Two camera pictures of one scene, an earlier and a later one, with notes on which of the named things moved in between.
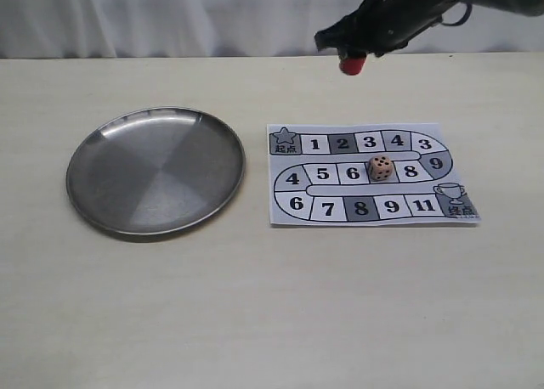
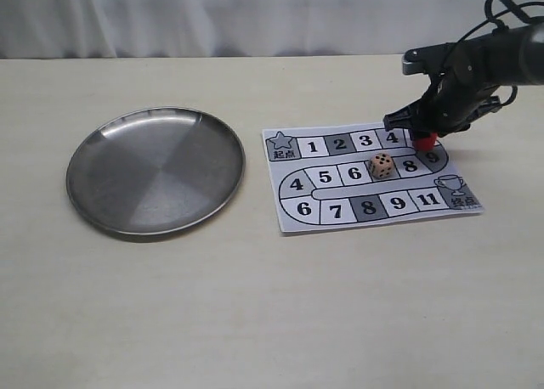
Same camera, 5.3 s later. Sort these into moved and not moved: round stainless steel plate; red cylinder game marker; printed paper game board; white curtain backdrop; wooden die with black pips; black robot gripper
Moved: black robot gripper; red cylinder game marker
Not moved: round stainless steel plate; white curtain backdrop; printed paper game board; wooden die with black pips
